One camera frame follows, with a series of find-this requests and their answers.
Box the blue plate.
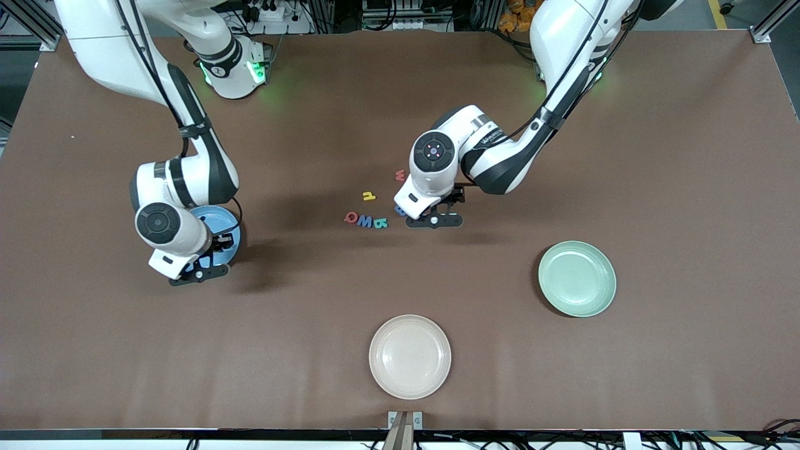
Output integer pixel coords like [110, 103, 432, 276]
[187, 205, 242, 267]

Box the beige plate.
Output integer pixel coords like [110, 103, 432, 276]
[369, 314, 452, 401]

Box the green plate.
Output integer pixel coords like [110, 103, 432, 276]
[538, 241, 618, 318]

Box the orange packets pile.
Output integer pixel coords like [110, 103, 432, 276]
[498, 0, 538, 33]

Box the white power strip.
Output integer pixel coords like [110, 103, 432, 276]
[241, 0, 285, 23]

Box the wooden strut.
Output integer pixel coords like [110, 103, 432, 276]
[381, 412, 415, 450]

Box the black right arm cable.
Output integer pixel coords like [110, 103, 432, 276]
[116, 0, 244, 231]

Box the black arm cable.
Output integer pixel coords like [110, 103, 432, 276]
[462, 0, 644, 188]
[116, 0, 244, 231]

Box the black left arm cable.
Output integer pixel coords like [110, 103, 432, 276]
[462, 0, 644, 188]

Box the metal table edge bracket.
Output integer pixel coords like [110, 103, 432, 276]
[388, 411, 424, 431]

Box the aluminium frame post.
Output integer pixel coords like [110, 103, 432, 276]
[0, 0, 63, 52]
[752, 0, 800, 44]

